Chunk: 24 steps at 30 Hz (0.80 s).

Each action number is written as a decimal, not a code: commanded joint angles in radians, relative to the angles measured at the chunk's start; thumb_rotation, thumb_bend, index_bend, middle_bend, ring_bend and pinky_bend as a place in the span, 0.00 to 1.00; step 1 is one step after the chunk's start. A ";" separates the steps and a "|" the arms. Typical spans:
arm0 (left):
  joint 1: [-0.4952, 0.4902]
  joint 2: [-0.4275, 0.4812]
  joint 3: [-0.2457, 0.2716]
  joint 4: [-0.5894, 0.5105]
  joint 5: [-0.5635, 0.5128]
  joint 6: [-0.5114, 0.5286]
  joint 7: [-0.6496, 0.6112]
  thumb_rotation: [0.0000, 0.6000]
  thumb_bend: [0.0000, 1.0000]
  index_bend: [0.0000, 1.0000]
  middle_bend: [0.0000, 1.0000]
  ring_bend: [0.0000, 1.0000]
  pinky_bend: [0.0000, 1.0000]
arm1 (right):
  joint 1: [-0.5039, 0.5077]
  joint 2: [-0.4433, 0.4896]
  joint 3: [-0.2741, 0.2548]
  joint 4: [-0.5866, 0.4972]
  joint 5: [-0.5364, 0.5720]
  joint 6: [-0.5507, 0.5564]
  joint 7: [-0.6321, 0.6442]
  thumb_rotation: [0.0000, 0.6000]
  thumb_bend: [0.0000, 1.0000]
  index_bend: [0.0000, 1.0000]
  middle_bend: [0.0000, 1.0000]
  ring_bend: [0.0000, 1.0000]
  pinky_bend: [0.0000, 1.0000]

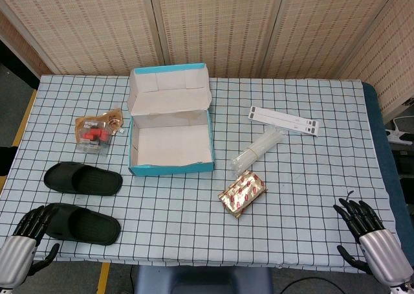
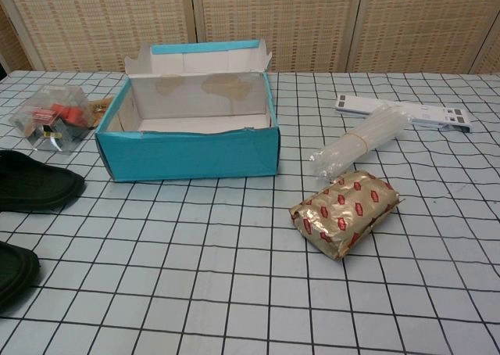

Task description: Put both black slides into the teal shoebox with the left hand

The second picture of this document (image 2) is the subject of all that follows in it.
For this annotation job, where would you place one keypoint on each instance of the bamboo folding screen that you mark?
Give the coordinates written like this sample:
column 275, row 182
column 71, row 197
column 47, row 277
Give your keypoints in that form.
column 312, row 22

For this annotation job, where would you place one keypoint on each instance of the blue checked tablecloth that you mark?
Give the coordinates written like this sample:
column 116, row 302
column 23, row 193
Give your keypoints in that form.
column 218, row 277

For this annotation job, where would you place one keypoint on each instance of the clear plastic wrapped tube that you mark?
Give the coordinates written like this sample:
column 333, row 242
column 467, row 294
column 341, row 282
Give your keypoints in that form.
column 359, row 140

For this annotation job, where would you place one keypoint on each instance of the gold foil packet red print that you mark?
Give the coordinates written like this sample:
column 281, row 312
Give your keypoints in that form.
column 347, row 210

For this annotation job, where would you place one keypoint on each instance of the white flat strip pack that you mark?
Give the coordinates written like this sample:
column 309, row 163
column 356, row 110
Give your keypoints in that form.
column 426, row 114

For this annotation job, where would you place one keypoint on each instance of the blue cardboard shoe box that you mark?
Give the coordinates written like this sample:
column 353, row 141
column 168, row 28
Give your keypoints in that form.
column 187, row 155

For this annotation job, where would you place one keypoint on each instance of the black shoe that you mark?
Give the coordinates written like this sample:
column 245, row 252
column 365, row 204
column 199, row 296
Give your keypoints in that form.
column 35, row 185
column 15, row 277

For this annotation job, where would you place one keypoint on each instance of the brown plastic packet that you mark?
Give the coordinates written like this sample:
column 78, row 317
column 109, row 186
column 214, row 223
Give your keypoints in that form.
column 101, row 106

